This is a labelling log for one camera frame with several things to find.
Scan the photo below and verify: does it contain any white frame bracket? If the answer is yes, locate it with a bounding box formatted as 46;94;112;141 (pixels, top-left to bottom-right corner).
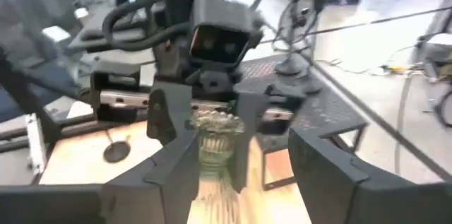
23;112;47;178

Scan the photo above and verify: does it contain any black floor fan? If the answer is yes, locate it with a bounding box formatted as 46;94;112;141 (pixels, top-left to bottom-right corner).
277;0;321;54

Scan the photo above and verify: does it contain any white and yellow cable bundle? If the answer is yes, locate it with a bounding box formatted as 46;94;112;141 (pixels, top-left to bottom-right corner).
379;61;427;76

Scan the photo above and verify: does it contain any green ribbed glass candle holder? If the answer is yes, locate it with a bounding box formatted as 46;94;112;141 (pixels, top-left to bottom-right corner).
186;108;254;224

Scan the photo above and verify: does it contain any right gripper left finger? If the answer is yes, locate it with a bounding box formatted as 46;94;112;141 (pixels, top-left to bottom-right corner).
100;134;201;224

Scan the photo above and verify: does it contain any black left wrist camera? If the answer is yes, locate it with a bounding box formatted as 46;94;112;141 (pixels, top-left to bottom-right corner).
189;0;265;69

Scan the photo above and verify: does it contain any black perforated metal shelf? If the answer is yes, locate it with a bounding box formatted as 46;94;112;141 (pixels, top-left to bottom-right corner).
239;53;369;192

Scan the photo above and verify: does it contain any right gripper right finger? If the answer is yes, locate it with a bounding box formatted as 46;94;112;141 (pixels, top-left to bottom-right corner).
288;127;452;224

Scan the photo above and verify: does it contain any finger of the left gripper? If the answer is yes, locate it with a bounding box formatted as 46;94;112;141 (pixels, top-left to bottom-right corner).
146;82;194;146
233;91;270;194

